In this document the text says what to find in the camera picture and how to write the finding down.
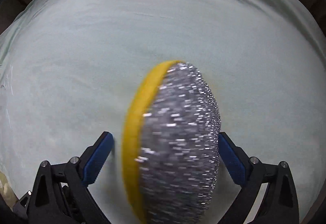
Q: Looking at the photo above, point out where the round silver yellow scrubber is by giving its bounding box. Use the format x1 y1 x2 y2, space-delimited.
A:
121 61 221 223

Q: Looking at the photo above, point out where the pale green bed sheet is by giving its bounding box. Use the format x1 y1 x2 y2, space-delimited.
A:
1 0 325 219

